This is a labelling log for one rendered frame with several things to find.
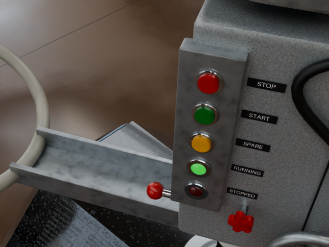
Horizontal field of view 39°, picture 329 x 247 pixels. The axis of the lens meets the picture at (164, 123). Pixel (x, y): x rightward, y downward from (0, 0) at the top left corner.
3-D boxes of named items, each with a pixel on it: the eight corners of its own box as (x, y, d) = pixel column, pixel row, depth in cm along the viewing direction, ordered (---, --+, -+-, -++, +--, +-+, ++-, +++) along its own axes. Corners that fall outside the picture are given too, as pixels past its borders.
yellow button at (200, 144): (210, 149, 64) (212, 136, 62) (209, 155, 63) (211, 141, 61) (192, 145, 64) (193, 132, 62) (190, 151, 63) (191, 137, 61)
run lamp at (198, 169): (207, 172, 67) (208, 160, 66) (205, 179, 66) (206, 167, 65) (191, 168, 68) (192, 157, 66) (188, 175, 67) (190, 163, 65)
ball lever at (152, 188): (190, 197, 83) (191, 185, 81) (185, 211, 80) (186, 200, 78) (149, 187, 84) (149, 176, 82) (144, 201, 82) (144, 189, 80)
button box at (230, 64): (223, 200, 73) (250, 48, 54) (219, 213, 72) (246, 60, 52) (174, 187, 75) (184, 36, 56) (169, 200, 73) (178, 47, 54)
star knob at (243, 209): (254, 214, 73) (258, 199, 70) (249, 236, 70) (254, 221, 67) (230, 209, 74) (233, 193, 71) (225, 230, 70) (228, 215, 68)
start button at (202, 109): (214, 122, 60) (216, 107, 58) (212, 127, 59) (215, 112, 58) (195, 118, 61) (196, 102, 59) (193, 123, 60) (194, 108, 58)
